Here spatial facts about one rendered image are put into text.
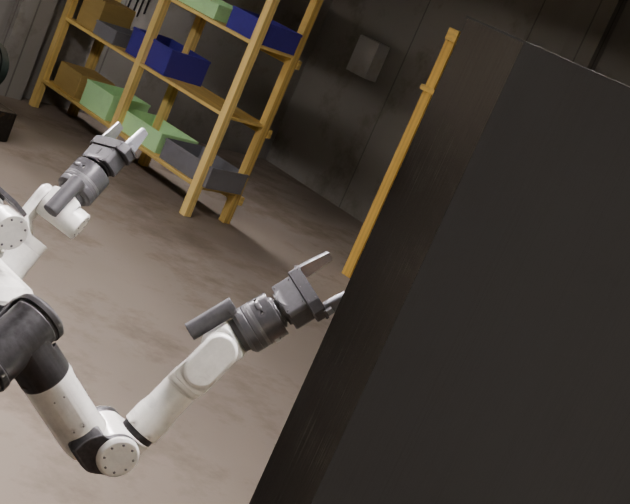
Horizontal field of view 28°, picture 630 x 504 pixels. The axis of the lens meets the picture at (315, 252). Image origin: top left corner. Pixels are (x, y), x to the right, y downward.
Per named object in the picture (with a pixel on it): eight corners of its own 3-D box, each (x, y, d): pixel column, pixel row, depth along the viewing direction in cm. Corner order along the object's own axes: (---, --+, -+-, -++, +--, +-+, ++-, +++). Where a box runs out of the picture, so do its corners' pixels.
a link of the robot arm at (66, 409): (91, 498, 220) (30, 407, 209) (72, 460, 231) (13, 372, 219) (147, 462, 222) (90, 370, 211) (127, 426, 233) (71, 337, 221)
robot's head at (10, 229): (-16, 258, 219) (1, 213, 217) (-41, 234, 225) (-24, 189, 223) (16, 263, 223) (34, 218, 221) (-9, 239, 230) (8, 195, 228)
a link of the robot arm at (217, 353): (246, 351, 222) (193, 406, 221) (244, 344, 231) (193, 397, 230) (219, 326, 221) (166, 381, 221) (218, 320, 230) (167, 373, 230)
